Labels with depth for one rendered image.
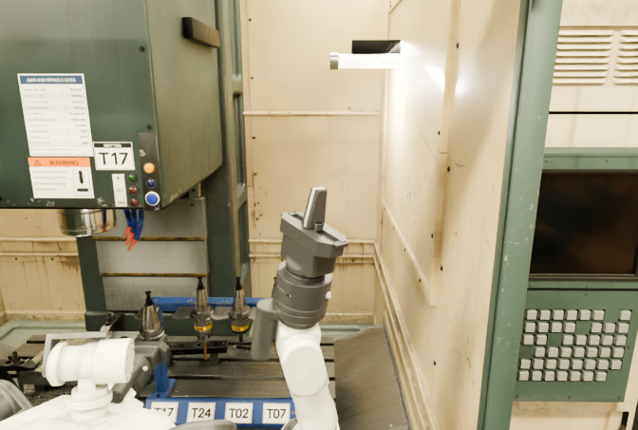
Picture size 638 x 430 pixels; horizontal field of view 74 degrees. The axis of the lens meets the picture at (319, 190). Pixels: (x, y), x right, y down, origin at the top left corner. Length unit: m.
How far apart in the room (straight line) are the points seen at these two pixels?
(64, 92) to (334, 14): 1.28
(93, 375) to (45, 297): 2.04
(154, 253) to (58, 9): 1.08
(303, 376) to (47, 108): 0.90
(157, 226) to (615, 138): 1.61
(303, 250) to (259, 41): 1.59
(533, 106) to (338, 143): 1.54
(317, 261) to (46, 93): 0.86
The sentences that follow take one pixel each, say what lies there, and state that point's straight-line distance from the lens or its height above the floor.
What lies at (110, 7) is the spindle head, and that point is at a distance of 1.19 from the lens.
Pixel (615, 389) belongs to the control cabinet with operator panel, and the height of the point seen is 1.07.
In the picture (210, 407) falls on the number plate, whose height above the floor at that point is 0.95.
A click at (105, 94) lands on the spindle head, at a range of 1.19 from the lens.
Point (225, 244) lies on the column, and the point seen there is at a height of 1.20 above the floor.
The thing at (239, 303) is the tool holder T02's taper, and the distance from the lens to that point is 1.29.
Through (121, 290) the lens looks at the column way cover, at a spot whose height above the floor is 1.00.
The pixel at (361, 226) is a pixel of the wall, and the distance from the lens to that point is 2.21.
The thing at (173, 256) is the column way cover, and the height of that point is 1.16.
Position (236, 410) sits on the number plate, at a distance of 1.42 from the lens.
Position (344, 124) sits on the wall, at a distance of 2.10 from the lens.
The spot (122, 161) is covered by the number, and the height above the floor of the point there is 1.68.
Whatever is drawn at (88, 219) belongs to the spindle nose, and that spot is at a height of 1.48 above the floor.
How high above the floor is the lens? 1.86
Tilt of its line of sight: 14 degrees down
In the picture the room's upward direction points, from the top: straight up
